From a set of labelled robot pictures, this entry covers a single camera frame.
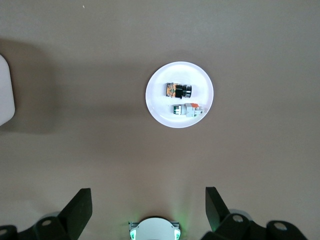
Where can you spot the pale pink round plate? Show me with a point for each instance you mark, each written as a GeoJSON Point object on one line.
{"type": "Point", "coordinates": [160, 110]}

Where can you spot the white and green push-button switch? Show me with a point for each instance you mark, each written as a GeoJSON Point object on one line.
{"type": "Point", "coordinates": [187, 110]}

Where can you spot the white lidded storage box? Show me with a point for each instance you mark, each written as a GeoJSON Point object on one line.
{"type": "Point", "coordinates": [5, 95]}

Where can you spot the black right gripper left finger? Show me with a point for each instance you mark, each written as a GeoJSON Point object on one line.
{"type": "Point", "coordinates": [67, 222]}

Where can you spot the black and orange push-button switch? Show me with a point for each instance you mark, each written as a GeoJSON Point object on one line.
{"type": "Point", "coordinates": [178, 90]}

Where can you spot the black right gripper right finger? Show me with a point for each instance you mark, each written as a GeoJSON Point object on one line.
{"type": "Point", "coordinates": [225, 227]}

